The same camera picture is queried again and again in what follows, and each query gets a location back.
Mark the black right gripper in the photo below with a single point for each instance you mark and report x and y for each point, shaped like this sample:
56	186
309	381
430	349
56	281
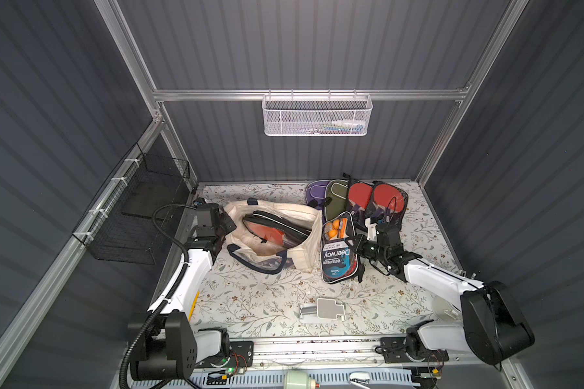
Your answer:
375	243

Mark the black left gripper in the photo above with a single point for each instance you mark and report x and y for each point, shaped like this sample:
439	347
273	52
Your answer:
225	222

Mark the Deerway ping pong set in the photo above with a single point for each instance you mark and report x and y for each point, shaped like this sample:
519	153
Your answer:
339	261

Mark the beige canvas tote bag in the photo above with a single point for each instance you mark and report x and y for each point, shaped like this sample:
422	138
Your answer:
268	258

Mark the black paddle cases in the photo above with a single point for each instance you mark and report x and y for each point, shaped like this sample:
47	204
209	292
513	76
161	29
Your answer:
274	229

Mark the red ping pong paddle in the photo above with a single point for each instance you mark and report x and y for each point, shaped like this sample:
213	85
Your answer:
359	196

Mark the olive green paddle case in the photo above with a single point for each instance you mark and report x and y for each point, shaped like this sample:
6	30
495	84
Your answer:
335	201

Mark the purple paddle case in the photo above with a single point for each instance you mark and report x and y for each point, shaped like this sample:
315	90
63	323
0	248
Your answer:
317	194

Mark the black paddle case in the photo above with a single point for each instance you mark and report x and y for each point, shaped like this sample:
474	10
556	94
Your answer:
359	217

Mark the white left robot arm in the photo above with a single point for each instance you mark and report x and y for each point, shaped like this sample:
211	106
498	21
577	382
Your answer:
161	343

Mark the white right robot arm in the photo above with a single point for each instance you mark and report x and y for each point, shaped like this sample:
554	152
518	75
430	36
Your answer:
490	324

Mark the floral table mat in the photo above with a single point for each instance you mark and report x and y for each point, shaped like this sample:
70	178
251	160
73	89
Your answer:
253	305

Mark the pale green round canister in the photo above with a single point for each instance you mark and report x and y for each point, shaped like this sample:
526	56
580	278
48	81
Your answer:
299	380

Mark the grey plastic bracket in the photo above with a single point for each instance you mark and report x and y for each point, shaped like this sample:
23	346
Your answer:
323	309

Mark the black wire wall basket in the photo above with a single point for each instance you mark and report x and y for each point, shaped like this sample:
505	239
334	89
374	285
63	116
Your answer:
122	227

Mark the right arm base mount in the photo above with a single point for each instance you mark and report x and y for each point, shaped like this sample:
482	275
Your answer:
399	349

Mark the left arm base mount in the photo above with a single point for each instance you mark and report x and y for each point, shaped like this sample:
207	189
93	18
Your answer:
240	354

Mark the white wire mesh basket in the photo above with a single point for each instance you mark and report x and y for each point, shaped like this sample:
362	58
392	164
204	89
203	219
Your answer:
322	115

